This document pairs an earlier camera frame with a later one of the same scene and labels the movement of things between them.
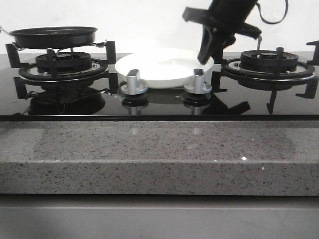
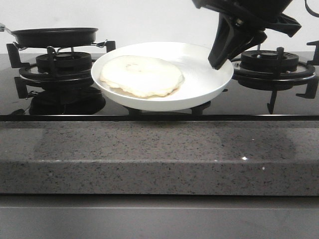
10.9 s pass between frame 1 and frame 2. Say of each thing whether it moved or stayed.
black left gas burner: stayed
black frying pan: stayed
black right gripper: moved
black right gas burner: stayed
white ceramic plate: moved
